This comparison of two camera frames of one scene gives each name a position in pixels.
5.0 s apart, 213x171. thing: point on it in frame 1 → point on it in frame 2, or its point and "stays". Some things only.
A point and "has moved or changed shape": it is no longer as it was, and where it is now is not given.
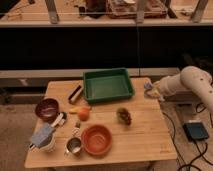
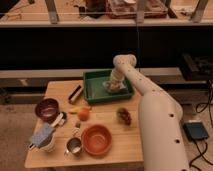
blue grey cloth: [43, 135] stays
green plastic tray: [104, 85] stays
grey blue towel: [148, 85] has moved or changed shape
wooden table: [136, 129] stays
